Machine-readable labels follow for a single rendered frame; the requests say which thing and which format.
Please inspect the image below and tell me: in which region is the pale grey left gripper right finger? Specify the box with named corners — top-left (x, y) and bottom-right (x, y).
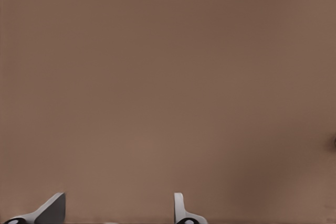
top-left (173, 192), bottom-right (208, 224)

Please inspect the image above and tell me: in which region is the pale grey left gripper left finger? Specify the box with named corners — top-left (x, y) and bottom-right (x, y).
top-left (1, 192), bottom-right (66, 224)

